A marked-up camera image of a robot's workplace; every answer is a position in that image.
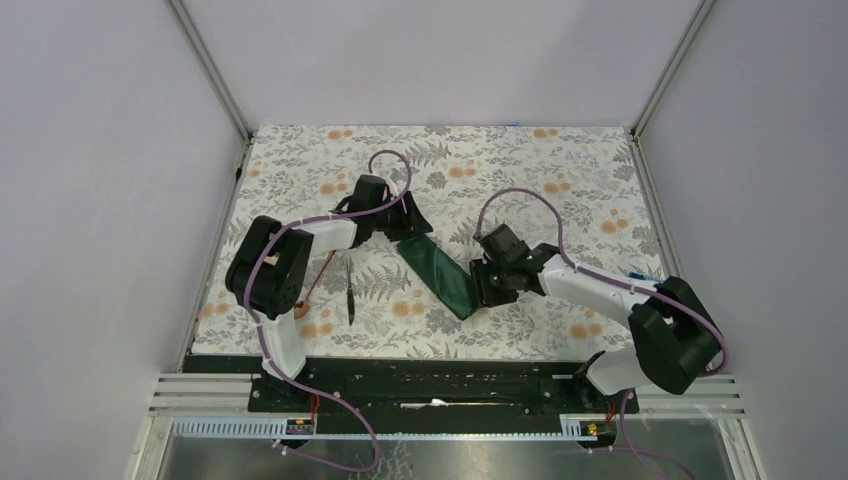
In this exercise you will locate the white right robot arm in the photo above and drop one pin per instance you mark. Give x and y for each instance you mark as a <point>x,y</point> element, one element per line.
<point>673,338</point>

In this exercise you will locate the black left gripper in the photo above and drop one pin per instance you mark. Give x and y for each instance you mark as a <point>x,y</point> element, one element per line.
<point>409,223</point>

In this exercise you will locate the black table knife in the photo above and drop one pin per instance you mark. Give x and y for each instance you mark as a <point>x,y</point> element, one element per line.
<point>350,295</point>

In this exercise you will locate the dark green cloth napkin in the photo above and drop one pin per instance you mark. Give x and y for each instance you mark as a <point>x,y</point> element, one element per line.
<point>445,278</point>

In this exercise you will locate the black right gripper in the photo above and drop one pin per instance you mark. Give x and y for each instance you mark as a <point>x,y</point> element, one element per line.
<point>483,293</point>

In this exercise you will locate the colourful toy block stack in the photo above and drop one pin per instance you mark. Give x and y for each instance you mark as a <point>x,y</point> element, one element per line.
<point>640,276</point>

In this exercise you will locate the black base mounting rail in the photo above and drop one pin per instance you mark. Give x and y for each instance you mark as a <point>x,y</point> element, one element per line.
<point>420,396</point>

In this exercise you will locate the copper spoon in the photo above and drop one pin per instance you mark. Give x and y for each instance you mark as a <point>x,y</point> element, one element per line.
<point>303,306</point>

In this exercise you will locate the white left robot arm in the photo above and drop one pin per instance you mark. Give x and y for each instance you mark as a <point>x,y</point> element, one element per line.
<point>267,273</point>

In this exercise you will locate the floral patterned table mat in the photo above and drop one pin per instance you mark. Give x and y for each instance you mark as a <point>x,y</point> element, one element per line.
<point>576,185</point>

